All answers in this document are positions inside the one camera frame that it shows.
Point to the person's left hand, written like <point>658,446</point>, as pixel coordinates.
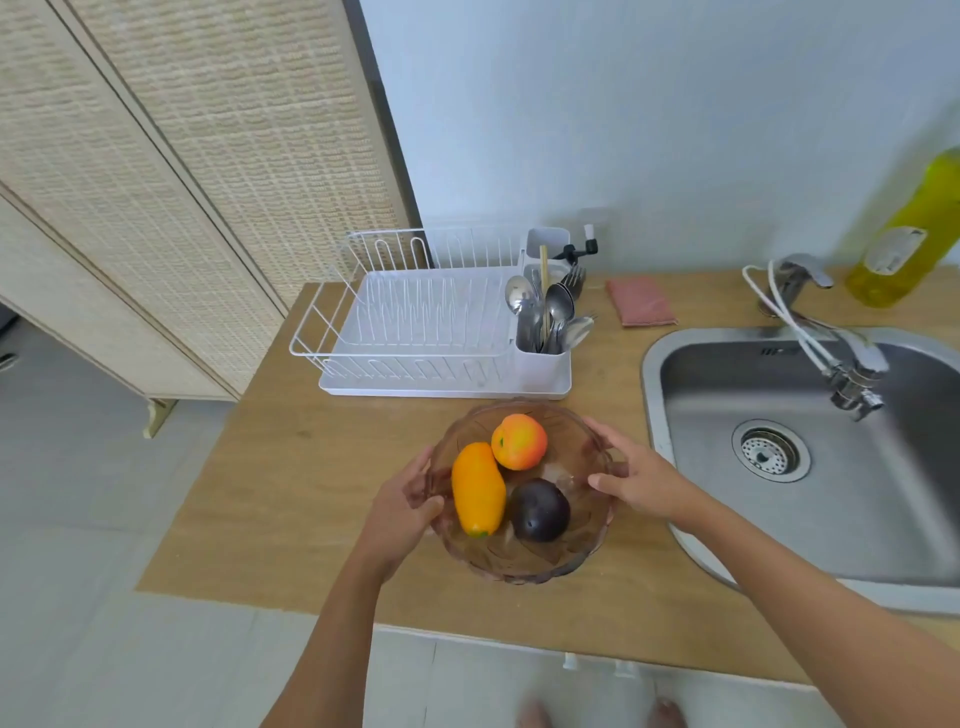
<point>390,521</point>

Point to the person's right hand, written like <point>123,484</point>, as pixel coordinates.
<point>656,484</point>

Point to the person's right thumb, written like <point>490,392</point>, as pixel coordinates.
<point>611,484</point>

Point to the person's left thumb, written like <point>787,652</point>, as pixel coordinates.
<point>429,511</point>

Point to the clear brown glass bowl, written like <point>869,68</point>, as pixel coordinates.
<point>525,562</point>

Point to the person's left forearm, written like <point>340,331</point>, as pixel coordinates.
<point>330,652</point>

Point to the person's right forearm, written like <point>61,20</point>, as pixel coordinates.
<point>810,607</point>

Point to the elongated orange mango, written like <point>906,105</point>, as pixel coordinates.
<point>478,491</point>

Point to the dark purple plum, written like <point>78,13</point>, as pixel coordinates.
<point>540,511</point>

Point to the round orange red peach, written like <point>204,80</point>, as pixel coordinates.
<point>519,442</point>

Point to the white plastic cutlery holder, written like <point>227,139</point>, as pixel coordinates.
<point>540,371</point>

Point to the stainless steel sink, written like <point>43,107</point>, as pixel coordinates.
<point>720,390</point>

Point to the shiny oval steel spoon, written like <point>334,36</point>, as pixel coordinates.
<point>579,330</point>

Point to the steel sink drain strainer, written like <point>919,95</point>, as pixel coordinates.
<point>770,451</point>

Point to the pink cleaning cloth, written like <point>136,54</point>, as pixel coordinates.
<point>640,301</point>

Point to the dark steel spoon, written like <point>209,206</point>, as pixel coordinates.
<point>559,301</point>

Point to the white plastic drip tray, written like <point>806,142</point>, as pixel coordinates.
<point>420,315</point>

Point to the steel fork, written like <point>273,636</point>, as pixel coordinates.
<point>574,279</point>

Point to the wooden chopstick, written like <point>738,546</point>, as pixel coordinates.
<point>544,285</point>

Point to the round steel spoon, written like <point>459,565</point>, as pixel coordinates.
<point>519,294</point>

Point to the person's left foot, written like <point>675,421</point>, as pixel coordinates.
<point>534,716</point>

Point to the person's foot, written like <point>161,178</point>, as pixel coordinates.
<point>534,716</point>
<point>666,714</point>

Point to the black white kitchen tool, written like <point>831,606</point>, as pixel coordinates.
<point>579,251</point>

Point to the person's right foot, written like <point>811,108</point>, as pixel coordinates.
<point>666,714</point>

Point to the chrome faucet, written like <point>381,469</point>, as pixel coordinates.
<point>859,364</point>

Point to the yellow green liquid bottle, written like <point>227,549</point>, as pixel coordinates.
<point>915,232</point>

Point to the beige rattan cabinet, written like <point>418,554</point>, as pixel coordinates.
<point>187,187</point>

